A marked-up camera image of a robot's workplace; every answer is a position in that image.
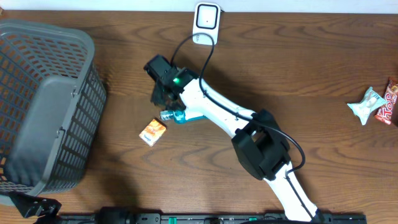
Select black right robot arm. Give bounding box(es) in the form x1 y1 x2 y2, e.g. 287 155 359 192
144 66 322 222

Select red Top chocolate bar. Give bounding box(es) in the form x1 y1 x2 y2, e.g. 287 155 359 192
374 77 397 124

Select white barcode scanner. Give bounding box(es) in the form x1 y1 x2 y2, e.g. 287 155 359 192
192 2 221 45

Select grey plastic shopping basket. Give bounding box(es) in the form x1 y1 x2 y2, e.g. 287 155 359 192
1 19 106 205

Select mint green snack pouch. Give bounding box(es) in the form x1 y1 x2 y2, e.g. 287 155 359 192
347 86 387 126

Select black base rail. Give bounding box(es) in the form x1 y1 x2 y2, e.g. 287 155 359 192
58 207 368 224

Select teal mouthwash bottle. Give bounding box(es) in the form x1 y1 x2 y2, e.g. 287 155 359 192
159 110 206 124

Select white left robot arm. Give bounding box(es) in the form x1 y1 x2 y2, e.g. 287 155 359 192
9 192 62 224

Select small orange tissue pack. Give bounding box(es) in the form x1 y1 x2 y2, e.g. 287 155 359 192
139 119 167 147

